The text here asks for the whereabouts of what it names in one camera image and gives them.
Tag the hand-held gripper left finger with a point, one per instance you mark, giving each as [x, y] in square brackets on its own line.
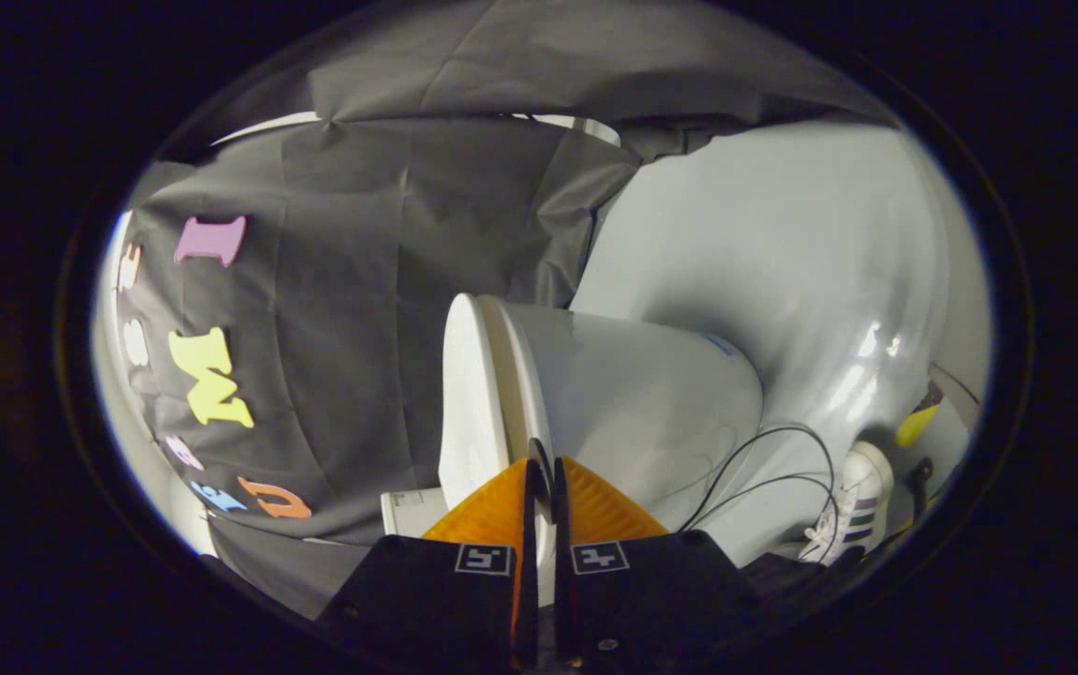
[426, 600]

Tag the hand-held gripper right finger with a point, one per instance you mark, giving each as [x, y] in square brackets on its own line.
[661, 600]

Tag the white toilet lid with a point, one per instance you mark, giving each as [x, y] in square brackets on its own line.
[469, 394]

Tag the person's white sneaker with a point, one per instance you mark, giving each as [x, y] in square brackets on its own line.
[858, 502]

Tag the small yellow object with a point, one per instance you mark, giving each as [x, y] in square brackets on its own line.
[916, 427]

